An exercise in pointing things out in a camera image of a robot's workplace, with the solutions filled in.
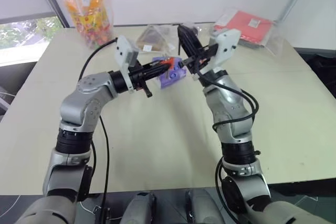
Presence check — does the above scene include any black object beside table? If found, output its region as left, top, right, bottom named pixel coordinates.
left=293, top=47, right=336, bottom=90

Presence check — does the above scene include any clear bag with brown contents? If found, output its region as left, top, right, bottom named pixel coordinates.
left=135, top=24, right=176, bottom=54

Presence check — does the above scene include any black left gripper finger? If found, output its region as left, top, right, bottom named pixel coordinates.
left=141, top=60, right=172, bottom=72
left=143, top=66, right=171, bottom=80

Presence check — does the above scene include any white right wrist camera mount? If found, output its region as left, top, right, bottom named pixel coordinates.
left=209, top=28, right=242, bottom=70

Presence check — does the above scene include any dark grey rounded shape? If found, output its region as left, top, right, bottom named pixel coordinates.
left=125, top=191, right=157, bottom=224

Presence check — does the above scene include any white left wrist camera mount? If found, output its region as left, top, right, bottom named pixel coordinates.
left=114, top=35, right=140, bottom=92

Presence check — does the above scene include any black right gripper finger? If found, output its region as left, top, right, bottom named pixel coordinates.
left=177, top=24, right=195, bottom=59
left=184, top=24, right=205, bottom=52

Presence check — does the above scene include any small clear plastic bag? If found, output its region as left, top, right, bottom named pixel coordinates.
left=193, top=22, right=216, bottom=38

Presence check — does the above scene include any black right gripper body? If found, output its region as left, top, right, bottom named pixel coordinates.
left=180, top=42, right=219, bottom=76

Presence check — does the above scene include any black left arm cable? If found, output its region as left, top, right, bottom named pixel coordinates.
left=78, top=38, right=119, bottom=217

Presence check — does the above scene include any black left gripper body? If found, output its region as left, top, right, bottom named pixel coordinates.
left=128, top=60, right=153, bottom=99

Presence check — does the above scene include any orange candy bag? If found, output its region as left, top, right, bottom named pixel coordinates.
left=64, top=0, right=115, bottom=50

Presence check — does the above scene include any purple packaging card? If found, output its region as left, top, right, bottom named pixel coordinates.
left=152, top=56, right=188, bottom=90

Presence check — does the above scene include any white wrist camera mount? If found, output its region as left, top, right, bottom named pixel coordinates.
left=209, top=28, right=242, bottom=70
left=114, top=35, right=140, bottom=92

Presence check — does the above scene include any red folder in plastic bag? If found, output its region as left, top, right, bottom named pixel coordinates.
left=211, top=7, right=286, bottom=56

